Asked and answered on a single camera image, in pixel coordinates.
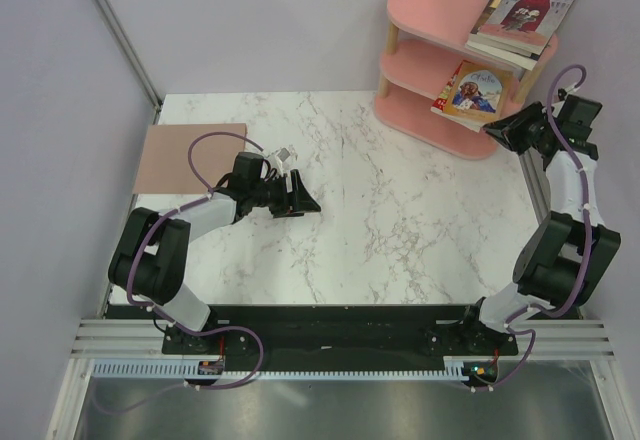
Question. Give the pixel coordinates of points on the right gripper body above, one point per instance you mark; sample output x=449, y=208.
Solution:
x=540, y=128

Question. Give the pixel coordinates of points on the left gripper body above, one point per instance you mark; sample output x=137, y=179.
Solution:
x=280, y=202

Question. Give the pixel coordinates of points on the tan Othello book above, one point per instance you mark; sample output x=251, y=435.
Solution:
x=477, y=95

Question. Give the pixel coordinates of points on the red Treehouse book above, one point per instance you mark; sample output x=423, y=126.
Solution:
x=439, y=103

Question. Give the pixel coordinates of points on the pink Shakespeare story book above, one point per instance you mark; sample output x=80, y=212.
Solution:
x=525, y=24

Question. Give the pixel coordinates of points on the brown cardboard file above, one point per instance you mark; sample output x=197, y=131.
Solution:
x=175, y=156

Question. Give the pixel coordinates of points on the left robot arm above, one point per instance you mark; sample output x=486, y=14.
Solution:
x=149, y=261

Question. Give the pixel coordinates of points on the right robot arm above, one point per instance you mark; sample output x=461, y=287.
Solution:
x=568, y=254

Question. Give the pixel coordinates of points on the pink three-tier shelf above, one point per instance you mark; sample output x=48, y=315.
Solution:
x=425, y=43

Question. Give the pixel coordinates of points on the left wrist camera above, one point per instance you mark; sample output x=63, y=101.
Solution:
x=280, y=161

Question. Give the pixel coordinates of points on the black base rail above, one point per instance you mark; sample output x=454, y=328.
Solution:
x=449, y=330

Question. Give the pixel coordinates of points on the white slotted cable duct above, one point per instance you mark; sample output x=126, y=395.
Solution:
x=192, y=370

